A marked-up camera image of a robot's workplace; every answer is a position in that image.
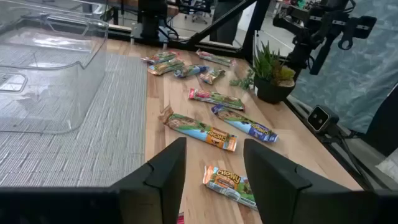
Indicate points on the potted green succulent plant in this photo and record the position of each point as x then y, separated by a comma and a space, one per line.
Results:
273, 90

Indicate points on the wide clear plastic bin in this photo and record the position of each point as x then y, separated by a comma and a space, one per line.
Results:
46, 102

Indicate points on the green silver snack bar wrapper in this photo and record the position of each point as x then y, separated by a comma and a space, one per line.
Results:
244, 123

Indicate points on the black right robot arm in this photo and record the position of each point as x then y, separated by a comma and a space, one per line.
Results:
152, 21

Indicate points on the black office chair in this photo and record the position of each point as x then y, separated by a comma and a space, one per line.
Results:
199, 14

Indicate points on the blue grey curtain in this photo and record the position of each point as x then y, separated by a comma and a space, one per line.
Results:
357, 77

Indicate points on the blue Chewy granola bar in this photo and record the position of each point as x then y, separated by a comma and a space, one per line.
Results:
190, 71

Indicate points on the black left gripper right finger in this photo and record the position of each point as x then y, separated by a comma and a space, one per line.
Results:
286, 193

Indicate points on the narrow clear plastic bin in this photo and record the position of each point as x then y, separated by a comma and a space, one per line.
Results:
96, 11

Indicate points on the grey woven placemat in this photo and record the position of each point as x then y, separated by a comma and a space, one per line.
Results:
109, 140

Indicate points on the person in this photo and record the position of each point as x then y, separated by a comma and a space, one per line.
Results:
228, 32

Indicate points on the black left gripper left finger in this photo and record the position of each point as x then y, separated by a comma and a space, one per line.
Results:
155, 193

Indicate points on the small black depth camera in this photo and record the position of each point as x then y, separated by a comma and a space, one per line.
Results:
318, 118

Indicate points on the red chocolate chip granola bar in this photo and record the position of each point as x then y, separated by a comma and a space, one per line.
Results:
215, 58
216, 99
160, 57
180, 219

